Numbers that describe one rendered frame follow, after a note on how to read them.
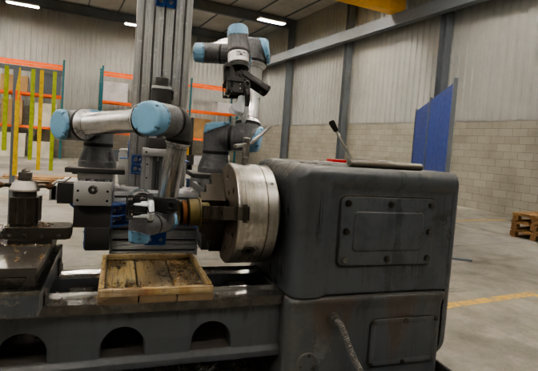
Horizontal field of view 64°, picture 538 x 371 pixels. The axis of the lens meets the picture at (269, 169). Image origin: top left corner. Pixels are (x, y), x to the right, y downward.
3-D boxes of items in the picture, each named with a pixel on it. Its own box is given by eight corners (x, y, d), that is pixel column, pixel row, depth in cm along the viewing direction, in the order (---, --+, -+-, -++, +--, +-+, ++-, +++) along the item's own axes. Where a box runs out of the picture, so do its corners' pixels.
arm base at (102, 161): (79, 164, 186) (80, 141, 185) (116, 166, 191) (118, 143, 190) (75, 167, 172) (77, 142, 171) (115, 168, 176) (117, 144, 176)
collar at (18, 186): (42, 189, 131) (42, 179, 131) (38, 192, 123) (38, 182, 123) (12, 188, 128) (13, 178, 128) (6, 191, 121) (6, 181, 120)
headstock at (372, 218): (376, 254, 188) (384, 164, 186) (458, 292, 143) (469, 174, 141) (245, 256, 168) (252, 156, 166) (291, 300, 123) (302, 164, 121)
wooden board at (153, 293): (192, 264, 154) (193, 252, 153) (213, 300, 120) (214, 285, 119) (102, 265, 144) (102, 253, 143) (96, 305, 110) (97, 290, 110)
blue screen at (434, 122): (388, 212, 978) (398, 108, 966) (426, 216, 961) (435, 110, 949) (407, 254, 575) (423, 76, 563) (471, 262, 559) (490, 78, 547)
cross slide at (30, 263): (58, 243, 144) (59, 230, 143) (36, 286, 103) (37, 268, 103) (1, 244, 138) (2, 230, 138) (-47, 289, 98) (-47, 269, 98)
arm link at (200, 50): (218, 34, 207) (191, 36, 161) (241, 36, 206) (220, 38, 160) (218, 59, 210) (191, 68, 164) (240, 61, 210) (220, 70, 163)
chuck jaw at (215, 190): (231, 207, 142) (228, 177, 149) (235, 199, 138) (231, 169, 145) (198, 207, 139) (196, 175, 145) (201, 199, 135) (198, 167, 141)
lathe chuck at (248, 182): (235, 242, 158) (244, 157, 153) (262, 279, 129) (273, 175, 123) (211, 242, 155) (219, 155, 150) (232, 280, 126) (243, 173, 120)
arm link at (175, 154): (181, 106, 168) (158, 225, 174) (163, 102, 158) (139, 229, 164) (206, 111, 164) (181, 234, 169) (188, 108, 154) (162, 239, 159)
